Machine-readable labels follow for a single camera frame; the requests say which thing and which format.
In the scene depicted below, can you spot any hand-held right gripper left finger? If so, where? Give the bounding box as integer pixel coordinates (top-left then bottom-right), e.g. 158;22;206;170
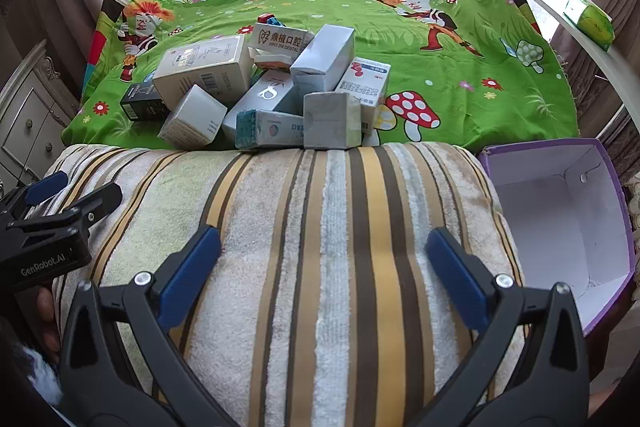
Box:
59;224;241;427

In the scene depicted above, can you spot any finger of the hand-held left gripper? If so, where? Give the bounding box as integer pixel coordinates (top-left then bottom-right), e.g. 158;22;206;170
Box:
0;171;69;220
5;183;123;234

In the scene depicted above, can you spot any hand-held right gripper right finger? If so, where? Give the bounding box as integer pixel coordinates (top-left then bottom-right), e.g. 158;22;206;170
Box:
425;227;591;427

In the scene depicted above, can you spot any black carton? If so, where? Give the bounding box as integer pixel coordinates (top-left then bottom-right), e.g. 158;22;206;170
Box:
120;82;169;122

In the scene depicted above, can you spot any purple cardboard box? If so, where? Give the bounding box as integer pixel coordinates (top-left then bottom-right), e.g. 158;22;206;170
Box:
477;138;637;338

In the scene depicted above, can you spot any small white cube carton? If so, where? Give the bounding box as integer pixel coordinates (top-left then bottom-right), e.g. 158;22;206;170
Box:
157;85;229;148

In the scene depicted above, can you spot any teal patterned carton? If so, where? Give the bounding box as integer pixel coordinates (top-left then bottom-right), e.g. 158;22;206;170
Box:
236;109;306;150

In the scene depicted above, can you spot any large cream carton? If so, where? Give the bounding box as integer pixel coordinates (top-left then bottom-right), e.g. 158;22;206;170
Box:
152;35;251;108

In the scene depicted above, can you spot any white carton with large letters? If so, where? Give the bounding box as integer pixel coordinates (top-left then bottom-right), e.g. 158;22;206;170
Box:
222;69;302;142

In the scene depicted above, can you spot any plain grey carton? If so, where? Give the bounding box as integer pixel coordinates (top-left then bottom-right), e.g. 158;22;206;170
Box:
303;91;362;150

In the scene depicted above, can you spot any white medicine carton blue label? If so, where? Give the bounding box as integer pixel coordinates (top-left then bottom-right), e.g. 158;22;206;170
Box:
339;57;392;134

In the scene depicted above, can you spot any orange and white carton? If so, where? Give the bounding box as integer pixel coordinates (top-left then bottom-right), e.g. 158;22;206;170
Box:
250;49;297;72

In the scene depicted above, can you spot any white carton with red logo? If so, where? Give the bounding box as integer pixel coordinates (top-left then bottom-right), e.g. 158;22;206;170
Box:
250;23;316;58

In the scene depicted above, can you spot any tall pale grey carton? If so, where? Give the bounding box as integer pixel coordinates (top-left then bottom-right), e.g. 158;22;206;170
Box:
290;24;356;108

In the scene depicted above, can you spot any person's left forearm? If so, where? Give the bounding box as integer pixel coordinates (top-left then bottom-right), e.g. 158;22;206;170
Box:
0;317;63;413

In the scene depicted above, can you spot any person's left hand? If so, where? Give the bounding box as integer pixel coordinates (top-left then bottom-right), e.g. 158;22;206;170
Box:
36;287;62;365

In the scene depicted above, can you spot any white carved cabinet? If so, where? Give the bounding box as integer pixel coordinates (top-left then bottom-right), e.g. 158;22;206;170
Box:
0;39;81;195

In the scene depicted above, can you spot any striped beige towel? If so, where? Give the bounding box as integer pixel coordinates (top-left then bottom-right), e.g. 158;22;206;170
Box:
22;141;531;427

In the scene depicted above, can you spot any white curved shelf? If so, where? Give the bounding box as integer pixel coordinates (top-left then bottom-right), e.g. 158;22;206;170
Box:
525;0;640;142

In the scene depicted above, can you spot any green tissue pack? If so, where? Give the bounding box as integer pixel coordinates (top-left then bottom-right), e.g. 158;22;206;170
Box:
563;0;616;52

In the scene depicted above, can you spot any green cartoon printed bedsheet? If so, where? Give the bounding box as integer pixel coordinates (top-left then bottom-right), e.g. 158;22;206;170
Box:
62;0;581;152

